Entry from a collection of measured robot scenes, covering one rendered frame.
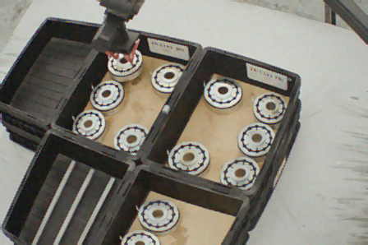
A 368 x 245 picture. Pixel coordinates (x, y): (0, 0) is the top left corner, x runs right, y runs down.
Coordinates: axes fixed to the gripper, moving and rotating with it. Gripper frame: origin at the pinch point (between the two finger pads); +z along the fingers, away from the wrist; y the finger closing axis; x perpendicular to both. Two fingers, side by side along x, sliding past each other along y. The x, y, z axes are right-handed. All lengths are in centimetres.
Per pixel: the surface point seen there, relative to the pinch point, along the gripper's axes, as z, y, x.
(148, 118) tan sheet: 7.5, 12.6, -12.1
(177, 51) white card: 1.9, 12.5, 7.9
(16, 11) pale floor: 89, -155, 85
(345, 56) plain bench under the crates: 22, 59, 44
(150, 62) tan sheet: 7.6, 4.0, 6.2
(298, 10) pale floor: 92, 13, 128
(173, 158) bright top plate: 4.7, 25.3, -22.5
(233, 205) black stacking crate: 2, 46, -32
